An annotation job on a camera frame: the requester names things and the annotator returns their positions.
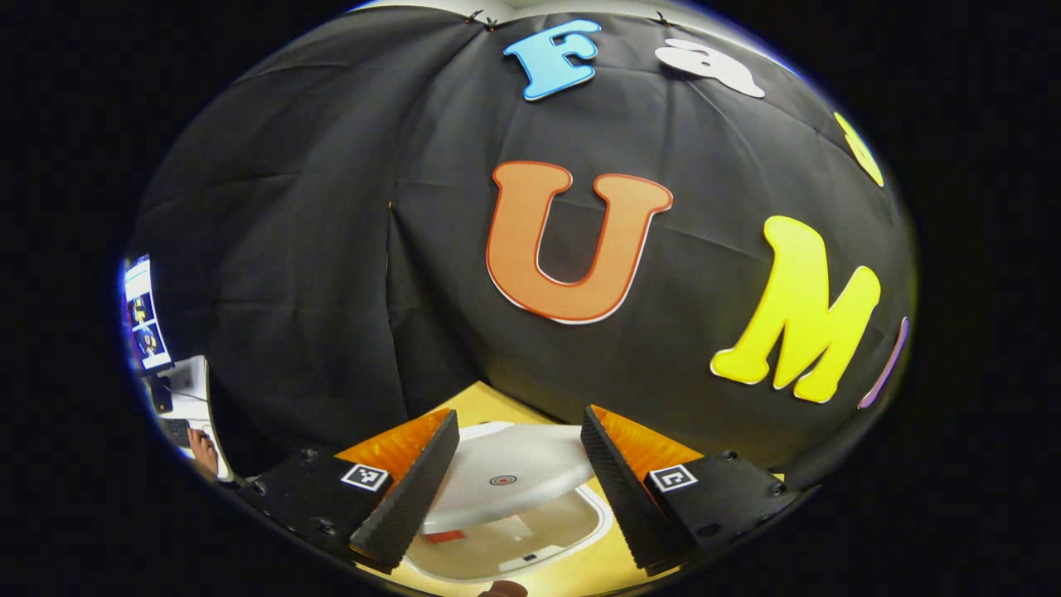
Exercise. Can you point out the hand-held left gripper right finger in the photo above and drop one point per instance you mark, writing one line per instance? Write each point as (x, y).
(622, 489)

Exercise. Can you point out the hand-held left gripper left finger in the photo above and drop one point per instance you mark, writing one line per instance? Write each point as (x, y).
(419, 489)

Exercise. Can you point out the white desktop garbage bin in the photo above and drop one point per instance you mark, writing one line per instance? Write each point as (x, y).
(514, 464)

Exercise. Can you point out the wooden desktop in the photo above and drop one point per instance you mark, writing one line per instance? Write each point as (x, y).
(597, 572)

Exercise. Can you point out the black keyboard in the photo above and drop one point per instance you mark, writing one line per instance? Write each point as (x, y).
(176, 431)

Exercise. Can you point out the white side desk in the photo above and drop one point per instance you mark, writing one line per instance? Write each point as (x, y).
(192, 381)

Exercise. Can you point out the black backdrop cloth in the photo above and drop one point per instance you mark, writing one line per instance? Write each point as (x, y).
(331, 249)

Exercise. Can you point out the computer monitor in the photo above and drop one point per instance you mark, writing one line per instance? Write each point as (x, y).
(146, 315)

